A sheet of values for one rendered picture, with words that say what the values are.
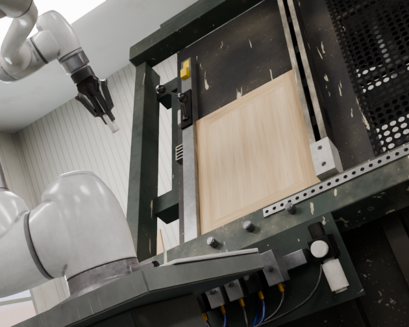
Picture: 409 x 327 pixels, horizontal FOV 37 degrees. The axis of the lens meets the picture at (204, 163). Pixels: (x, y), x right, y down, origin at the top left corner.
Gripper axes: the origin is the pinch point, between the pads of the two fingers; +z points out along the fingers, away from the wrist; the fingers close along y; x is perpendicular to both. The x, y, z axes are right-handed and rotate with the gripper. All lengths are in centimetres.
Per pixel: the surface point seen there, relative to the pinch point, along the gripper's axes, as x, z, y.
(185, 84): -51, 3, -11
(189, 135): -24.3, 19.2, -12.8
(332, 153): 14, 38, -64
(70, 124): -364, -4, 236
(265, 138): -10, 30, -42
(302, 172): 9, 41, -52
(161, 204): -12.3, 35.9, 6.1
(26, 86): -315, -55, 225
